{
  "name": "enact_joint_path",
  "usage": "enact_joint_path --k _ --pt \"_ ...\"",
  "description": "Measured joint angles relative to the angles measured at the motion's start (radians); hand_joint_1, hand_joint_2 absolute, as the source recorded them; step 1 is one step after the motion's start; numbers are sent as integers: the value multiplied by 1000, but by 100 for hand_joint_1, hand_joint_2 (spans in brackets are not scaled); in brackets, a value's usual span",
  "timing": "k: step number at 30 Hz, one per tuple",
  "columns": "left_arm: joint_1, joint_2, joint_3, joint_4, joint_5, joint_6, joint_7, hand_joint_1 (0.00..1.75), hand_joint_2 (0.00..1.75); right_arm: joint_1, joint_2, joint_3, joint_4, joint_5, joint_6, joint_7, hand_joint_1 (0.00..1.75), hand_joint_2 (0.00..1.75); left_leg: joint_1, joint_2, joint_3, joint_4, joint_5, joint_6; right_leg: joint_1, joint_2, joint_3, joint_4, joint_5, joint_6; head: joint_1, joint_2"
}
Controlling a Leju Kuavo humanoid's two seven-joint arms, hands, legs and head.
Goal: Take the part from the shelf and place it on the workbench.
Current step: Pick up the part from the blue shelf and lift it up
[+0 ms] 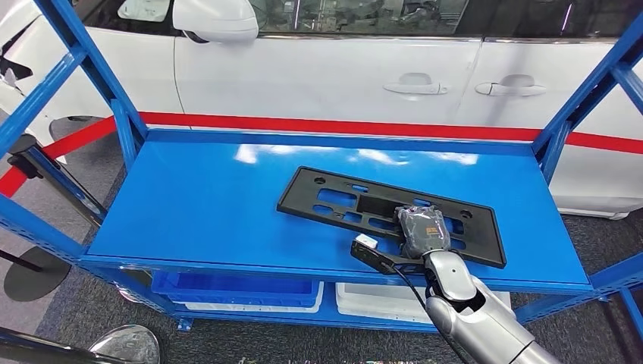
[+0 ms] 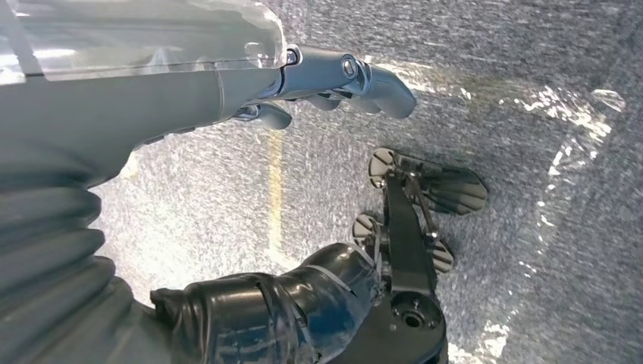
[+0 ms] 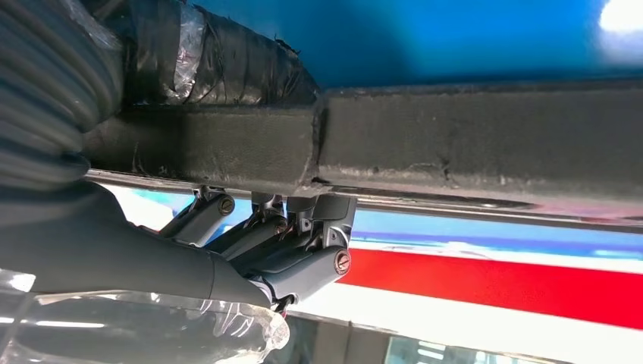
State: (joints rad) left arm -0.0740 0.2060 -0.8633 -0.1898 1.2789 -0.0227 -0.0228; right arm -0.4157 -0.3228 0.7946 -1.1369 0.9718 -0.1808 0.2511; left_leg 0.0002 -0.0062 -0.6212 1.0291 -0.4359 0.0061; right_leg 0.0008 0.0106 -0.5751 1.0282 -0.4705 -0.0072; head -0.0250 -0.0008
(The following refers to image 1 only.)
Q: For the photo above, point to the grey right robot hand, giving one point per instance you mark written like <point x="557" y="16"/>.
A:
<point x="424" y="231"/>

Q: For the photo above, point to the black plastic plate bracket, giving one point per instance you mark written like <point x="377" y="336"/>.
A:
<point x="301" y="201"/>

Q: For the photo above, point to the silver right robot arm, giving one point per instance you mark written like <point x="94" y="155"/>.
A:
<point x="477" y="321"/>

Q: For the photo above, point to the blue metal shelf rack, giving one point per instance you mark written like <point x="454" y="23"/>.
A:
<point x="201" y="216"/>

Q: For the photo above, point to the white plastic bin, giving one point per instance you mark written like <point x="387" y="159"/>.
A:
<point x="371" y="315"/>
<point x="251" y="309"/>
<point x="371" y="299"/>

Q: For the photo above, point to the red barrier belt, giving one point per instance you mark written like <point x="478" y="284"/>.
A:
<point x="85" y="134"/>
<point x="326" y="124"/>
<point x="10" y="183"/>

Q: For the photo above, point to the white car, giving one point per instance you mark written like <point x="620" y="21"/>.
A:
<point x="326" y="75"/>

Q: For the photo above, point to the blue plastic bin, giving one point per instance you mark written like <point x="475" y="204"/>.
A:
<point x="236" y="291"/>

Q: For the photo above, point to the white car side mirror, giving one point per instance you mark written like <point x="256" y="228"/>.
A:
<point x="216" y="20"/>

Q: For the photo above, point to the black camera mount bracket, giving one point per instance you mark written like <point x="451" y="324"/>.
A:
<point x="377" y="258"/>

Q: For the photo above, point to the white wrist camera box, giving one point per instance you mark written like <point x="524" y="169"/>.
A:
<point x="366" y="241"/>

